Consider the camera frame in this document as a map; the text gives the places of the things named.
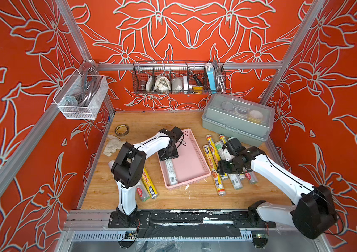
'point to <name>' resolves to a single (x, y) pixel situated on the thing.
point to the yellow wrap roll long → (220, 191)
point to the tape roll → (121, 130)
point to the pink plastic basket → (190, 165)
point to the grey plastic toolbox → (244, 120)
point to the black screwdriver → (198, 81)
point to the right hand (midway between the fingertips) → (219, 170)
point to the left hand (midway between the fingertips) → (171, 157)
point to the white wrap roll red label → (142, 193)
